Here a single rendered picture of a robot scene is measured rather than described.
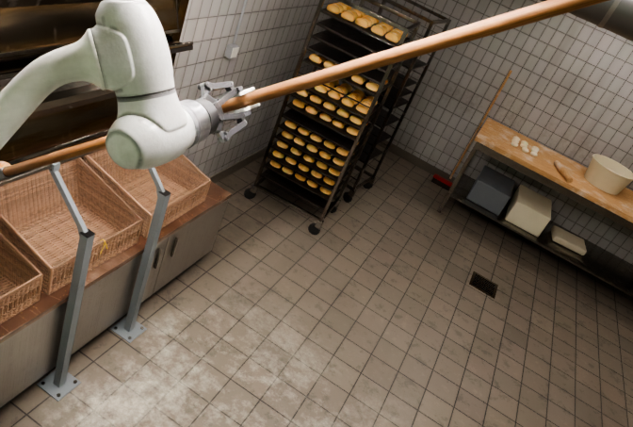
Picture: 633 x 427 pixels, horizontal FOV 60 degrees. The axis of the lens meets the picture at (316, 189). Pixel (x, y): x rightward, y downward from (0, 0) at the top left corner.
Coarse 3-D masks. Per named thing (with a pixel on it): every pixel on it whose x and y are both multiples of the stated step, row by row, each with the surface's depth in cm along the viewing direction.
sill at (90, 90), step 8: (80, 88) 266; (88, 88) 269; (96, 88) 272; (48, 96) 249; (56, 96) 252; (64, 96) 254; (72, 96) 257; (80, 96) 262; (88, 96) 267; (96, 96) 273; (48, 104) 247; (56, 104) 251; (64, 104) 255
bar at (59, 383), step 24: (48, 168) 210; (168, 192) 260; (72, 216) 218; (144, 264) 279; (72, 288) 232; (144, 288) 291; (72, 312) 238; (72, 336) 247; (120, 336) 299; (48, 384) 262; (72, 384) 266
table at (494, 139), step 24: (480, 144) 522; (504, 144) 526; (528, 144) 555; (528, 168) 507; (552, 168) 519; (576, 168) 547; (456, 192) 561; (576, 192) 497; (600, 192) 509; (624, 192) 535; (504, 216) 555; (624, 216) 487; (552, 240) 547; (576, 264) 523; (600, 264) 542; (624, 264) 562; (624, 288) 516
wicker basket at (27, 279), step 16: (0, 240) 225; (0, 256) 229; (16, 256) 225; (0, 272) 233; (16, 272) 228; (32, 272) 223; (0, 288) 226; (16, 288) 212; (32, 288) 221; (0, 304) 208; (16, 304) 217; (0, 320) 213
